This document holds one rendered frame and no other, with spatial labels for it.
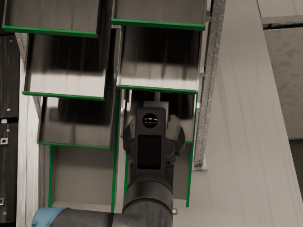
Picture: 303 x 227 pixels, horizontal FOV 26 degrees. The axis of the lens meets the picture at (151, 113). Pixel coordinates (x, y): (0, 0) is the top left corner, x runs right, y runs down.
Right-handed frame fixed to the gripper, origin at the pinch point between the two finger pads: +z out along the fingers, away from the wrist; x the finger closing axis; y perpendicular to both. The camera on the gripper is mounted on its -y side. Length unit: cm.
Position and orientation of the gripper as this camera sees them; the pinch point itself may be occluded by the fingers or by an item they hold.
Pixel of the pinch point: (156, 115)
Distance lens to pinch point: 115.3
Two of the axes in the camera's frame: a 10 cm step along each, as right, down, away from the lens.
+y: -0.2, 8.4, 5.4
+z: 0.6, -5.4, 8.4
